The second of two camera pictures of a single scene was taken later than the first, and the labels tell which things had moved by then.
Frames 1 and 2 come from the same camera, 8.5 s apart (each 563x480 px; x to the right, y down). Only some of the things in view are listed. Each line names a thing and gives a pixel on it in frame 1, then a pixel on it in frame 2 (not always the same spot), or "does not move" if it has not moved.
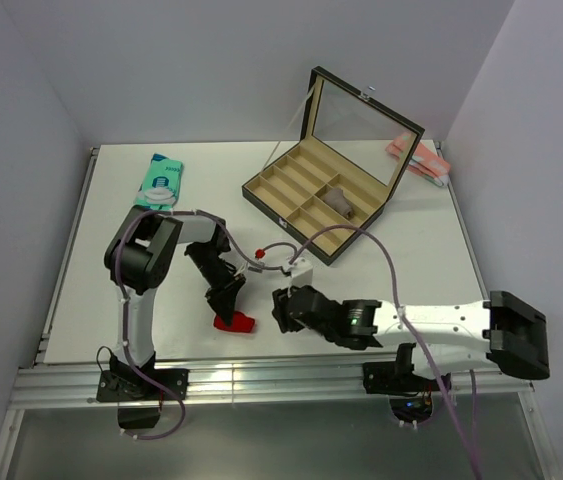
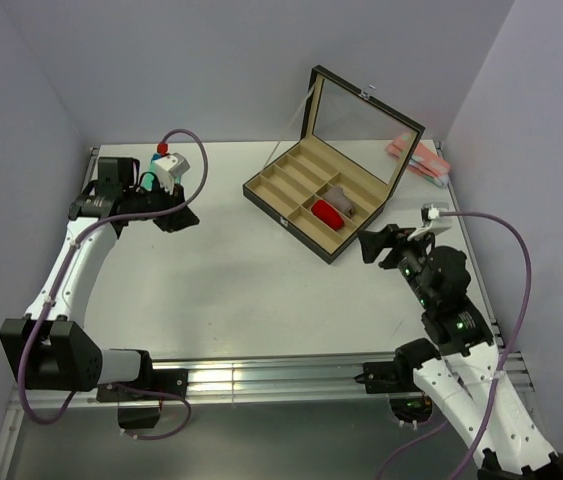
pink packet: [423, 161] does not move
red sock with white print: [240, 323] → [328, 213]
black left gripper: [222, 297] → [183, 219]
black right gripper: [285, 320] → [372, 242]
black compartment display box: [352, 150] does not move
